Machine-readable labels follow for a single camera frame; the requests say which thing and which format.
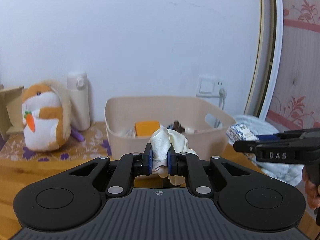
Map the cream white scrunchie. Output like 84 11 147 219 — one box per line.
149 127 197 186

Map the dark brown patterned scrunchie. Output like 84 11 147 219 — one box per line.
167 120 185 133

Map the orange plastic box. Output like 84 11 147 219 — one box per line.
135 120 160 137

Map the small blue tissue pack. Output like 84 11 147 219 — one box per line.
226 124 258 143

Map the person's right hand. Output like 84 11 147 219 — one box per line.
302 167 320 210

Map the striped light blue blanket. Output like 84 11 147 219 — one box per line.
226 115 303 186

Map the floral purple table mat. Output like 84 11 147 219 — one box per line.
0 121 113 163

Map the beige plastic storage bin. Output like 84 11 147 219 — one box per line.
105 96 235 160

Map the purple pen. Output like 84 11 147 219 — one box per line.
71 127 85 142

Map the cream thermos bottle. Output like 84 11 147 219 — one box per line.
67 72 91 131

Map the orange white hamster plush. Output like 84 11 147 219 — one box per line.
22 80 72 152

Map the cardboard box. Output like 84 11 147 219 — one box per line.
1 85 24 140

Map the white plug and cable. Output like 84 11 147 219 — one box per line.
217 87 228 111

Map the white wall switch socket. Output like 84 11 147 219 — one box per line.
196 75 227 98

